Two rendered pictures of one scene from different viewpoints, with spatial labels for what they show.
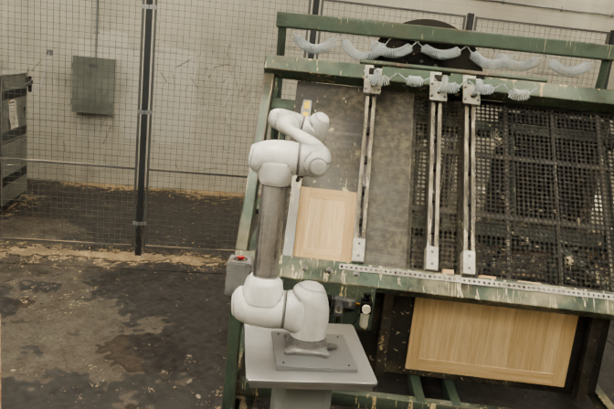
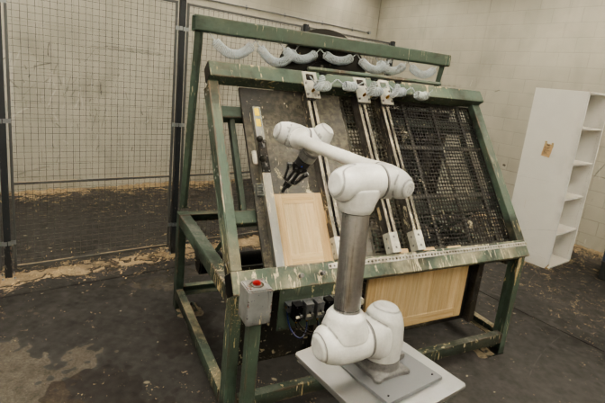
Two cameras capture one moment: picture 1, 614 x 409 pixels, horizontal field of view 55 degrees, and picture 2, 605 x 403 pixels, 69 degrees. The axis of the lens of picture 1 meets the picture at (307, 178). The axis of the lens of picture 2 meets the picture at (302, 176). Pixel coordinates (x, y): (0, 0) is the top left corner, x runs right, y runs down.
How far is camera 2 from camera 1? 152 cm
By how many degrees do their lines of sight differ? 29
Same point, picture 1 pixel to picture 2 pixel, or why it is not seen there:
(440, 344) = not seen: hidden behind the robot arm
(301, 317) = (390, 342)
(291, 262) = (287, 273)
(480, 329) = (411, 288)
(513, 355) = (430, 301)
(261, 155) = (356, 183)
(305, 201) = (280, 208)
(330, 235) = (310, 238)
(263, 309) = (358, 346)
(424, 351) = not seen: hidden behind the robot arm
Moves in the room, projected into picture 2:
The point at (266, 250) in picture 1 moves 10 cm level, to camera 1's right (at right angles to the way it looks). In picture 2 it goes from (356, 284) to (378, 281)
